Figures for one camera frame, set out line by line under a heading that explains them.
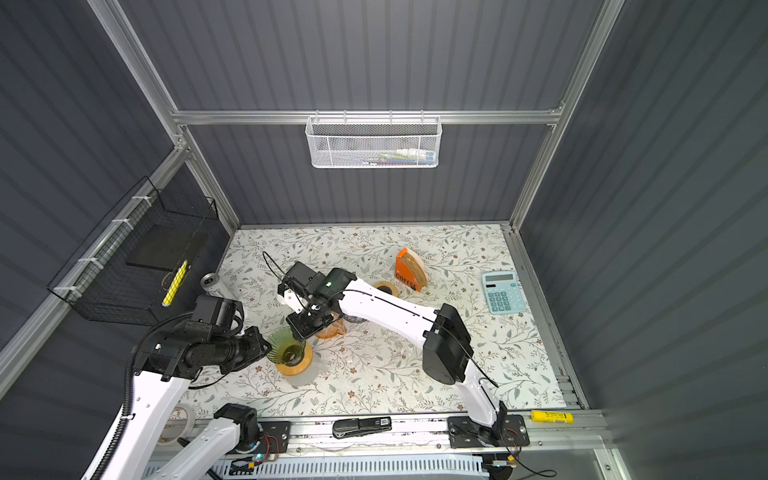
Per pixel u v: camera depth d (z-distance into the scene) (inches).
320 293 22.0
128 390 16.4
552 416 29.6
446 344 19.3
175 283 28.1
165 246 30.8
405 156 36.1
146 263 29.3
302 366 30.3
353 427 27.8
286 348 31.0
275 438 28.4
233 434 24.2
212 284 34.5
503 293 38.9
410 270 38.8
